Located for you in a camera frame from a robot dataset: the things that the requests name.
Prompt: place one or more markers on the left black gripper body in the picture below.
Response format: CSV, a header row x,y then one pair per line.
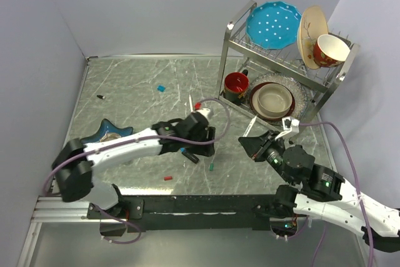
x,y
203,136

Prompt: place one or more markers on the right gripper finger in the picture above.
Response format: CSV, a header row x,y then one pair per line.
x,y
254,150
254,141

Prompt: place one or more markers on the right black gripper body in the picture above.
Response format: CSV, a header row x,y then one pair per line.
x,y
272,148

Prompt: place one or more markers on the white red acrylic marker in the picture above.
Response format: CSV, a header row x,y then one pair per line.
x,y
191,104

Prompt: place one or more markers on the white green marker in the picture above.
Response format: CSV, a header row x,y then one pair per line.
x,y
250,126

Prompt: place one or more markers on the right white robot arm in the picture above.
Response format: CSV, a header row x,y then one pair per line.
x,y
319,192

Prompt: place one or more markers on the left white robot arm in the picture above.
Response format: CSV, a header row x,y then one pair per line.
x,y
78,164

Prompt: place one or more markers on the blue pen cap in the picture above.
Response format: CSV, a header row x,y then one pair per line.
x,y
161,88

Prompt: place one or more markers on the black blue highlighter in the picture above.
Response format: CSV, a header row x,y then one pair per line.
x,y
192,157

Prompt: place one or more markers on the red rimmed plate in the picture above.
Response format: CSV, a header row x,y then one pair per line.
x,y
256,105

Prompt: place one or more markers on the beige bowl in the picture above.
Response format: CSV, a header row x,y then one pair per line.
x,y
274,100

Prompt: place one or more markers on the red black mug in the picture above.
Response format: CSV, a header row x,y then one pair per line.
x,y
235,86

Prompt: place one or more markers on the steel dish rack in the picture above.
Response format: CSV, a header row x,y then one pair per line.
x,y
320,84

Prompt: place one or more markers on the blue star dish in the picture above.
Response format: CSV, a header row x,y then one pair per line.
x,y
107,132

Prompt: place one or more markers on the black base bar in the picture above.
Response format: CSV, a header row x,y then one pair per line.
x,y
187,212

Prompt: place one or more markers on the red floral bowl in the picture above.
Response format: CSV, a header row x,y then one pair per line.
x,y
330,51

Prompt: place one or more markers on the blue polka dot plate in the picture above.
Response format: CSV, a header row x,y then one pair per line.
x,y
273,25

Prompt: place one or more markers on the cream floral plate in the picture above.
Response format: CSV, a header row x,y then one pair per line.
x,y
312,25

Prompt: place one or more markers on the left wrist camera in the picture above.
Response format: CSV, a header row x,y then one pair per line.
x,y
206,112

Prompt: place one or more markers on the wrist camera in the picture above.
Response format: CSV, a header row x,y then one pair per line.
x,y
206,112
290,128

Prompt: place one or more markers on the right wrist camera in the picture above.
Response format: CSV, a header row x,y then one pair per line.
x,y
290,128

